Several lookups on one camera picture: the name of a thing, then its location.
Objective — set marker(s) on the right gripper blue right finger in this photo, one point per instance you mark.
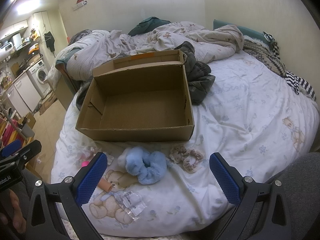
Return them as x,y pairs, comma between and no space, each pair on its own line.
260,209

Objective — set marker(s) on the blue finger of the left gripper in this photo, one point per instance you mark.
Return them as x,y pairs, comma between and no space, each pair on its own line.
11,148
19,158

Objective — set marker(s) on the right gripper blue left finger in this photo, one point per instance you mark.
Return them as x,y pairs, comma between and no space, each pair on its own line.
44,220

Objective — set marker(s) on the pink rubber duck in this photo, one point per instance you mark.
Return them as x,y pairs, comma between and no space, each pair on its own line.
84,163

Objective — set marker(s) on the small cardboard tube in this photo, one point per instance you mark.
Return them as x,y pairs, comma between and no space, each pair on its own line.
105,185

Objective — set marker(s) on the clear plastic packet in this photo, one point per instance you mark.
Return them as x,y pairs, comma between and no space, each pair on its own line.
125,206

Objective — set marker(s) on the light blue fluffy scrunchie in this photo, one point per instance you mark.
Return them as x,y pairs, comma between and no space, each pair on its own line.
148,167

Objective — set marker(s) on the person left hand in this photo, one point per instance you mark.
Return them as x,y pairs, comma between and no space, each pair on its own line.
11,205

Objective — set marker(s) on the wooden rack with pink items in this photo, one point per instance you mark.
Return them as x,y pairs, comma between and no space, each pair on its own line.
10,133

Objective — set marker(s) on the small cardboard box on floor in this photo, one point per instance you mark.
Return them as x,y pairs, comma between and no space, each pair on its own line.
27,120

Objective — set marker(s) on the white washing machine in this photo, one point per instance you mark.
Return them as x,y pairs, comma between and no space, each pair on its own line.
38,75

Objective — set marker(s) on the white bear print bedsheet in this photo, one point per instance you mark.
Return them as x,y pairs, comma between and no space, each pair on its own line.
253,118

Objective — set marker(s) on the black hanging garment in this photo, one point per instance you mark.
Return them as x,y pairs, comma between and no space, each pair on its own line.
50,41

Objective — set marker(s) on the crumpled beige bear duvet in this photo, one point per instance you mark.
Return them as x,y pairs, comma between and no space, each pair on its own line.
101,46

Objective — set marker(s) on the black white striped cloth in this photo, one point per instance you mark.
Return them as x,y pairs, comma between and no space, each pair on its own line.
297,84

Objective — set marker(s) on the open brown cardboard box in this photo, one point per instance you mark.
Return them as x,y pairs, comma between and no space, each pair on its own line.
141,98

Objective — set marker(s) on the camouflage jacket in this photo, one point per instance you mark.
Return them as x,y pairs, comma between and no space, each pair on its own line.
198,74

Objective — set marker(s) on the patterned knit blanket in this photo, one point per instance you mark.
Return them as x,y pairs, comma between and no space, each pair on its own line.
268,54

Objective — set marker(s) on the teal pillow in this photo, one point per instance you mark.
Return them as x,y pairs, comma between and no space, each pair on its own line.
245,31

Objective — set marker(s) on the dark green garment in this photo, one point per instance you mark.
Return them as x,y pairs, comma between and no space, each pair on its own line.
147,25

